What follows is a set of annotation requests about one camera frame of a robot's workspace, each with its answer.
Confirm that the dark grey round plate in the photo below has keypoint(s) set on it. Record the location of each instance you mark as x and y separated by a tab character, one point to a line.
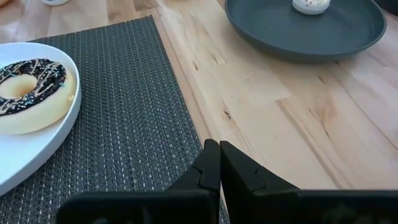
280	31

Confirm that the white round plate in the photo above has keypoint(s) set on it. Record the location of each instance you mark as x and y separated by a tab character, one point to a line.
18	155

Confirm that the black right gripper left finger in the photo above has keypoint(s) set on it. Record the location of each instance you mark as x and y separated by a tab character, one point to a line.
199	205

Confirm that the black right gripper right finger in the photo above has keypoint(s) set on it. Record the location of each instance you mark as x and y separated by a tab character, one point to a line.
264	205

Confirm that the small white frosted donut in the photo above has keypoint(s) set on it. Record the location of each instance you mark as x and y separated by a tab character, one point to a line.
311	7

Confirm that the grey woven placemat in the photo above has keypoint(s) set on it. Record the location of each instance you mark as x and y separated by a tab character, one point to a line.
130	109

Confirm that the chocolate frosted donut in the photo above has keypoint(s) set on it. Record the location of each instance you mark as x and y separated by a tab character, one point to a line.
46	105

